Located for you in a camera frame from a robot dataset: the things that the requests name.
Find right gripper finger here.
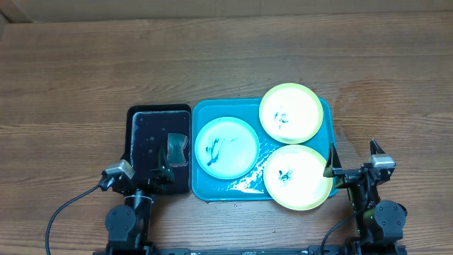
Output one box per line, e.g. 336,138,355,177
323,142,342,177
369,139,385,155

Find orange green sponge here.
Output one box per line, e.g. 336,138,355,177
166,133,188,167

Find yellow-green plate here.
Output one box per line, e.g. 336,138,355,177
263,144,333,211
258,83,323,144

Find light blue plate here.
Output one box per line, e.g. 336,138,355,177
195,117,260,179

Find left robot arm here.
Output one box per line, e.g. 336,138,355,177
98,147,175,255

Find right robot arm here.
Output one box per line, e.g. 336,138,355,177
319,139,408,254

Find black water tray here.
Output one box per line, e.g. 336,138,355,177
123,104,191,195

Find teal plastic tray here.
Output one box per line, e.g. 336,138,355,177
190,97,339,203

